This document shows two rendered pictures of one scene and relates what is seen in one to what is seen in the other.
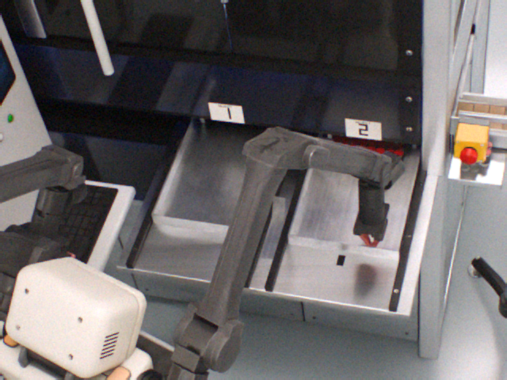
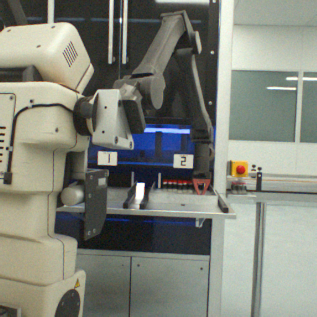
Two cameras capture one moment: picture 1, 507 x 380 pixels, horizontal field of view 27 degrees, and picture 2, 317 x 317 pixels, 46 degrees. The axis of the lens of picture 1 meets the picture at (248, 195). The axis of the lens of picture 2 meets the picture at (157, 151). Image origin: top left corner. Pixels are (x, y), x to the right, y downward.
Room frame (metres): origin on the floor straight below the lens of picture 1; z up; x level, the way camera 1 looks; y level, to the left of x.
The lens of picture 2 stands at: (0.15, 0.40, 1.14)
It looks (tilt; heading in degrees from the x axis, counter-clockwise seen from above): 3 degrees down; 339
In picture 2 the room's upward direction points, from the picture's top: 2 degrees clockwise
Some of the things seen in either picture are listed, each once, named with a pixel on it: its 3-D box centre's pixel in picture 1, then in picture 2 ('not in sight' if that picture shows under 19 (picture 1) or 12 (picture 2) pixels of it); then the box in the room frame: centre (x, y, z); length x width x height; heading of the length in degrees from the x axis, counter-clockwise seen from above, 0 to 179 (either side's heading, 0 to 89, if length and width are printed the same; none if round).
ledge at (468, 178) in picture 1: (478, 162); (239, 194); (1.61, -0.57, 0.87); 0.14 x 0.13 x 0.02; 156
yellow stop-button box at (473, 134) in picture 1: (471, 140); (238, 168); (1.57, -0.54, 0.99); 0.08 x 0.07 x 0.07; 156
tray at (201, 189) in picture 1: (223, 172); (102, 188); (1.71, 0.05, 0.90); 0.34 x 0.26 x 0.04; 156
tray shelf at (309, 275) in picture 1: (283, 210); (140, 199); (1.57, -0.08, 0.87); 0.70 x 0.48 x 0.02; 66
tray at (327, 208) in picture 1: (357, 191); (182, 192); (1.57, -0.26, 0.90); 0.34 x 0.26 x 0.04; 156
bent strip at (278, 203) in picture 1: (273, 227); (138, 192); (1.50, -0.04, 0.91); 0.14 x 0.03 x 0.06; 157
